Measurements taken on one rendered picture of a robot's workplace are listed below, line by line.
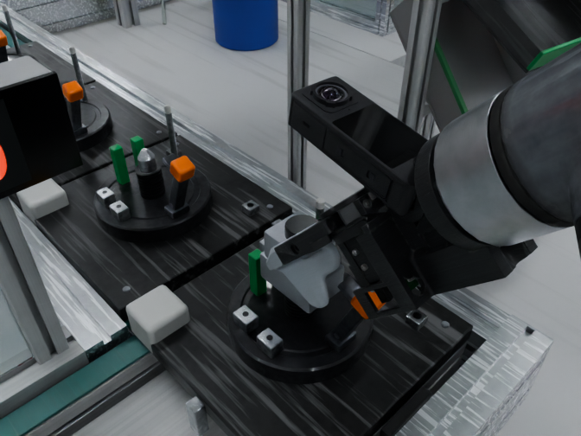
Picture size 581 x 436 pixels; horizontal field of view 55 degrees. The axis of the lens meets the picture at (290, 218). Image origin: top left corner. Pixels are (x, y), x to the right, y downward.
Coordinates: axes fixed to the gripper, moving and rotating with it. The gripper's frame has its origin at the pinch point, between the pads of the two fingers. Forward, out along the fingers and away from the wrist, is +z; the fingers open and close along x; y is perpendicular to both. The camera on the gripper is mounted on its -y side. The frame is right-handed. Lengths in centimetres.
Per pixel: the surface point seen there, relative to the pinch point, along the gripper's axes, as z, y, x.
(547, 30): -13.3, -4.3, 26.5
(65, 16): 90, -76, 30
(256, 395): 5.3, 9.8, -8.4
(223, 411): 5.8, 9.2, -11.4
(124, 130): 36.3, -26.0, 6.4
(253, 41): 62, -43, 56
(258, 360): 4.9, 7.3, -6.7
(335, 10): 63, -43, 85
